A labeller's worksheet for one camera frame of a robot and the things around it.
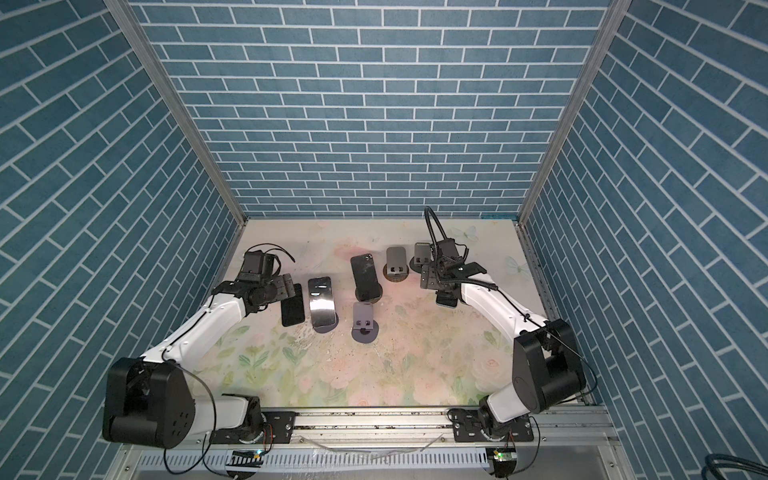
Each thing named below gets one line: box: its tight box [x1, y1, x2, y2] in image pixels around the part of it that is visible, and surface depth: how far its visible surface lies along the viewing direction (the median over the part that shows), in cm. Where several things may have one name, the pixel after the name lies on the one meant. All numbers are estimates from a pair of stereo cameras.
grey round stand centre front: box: [351, 302, 379, 344], surface depth 90 cm
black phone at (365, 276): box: [350, 253, 381, 301], surface depth 95 cm
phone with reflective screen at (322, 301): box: [308, 276, 337, 327], surface depth 88 cm
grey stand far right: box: [409, 242, 432, 273], surface depth 104 cm
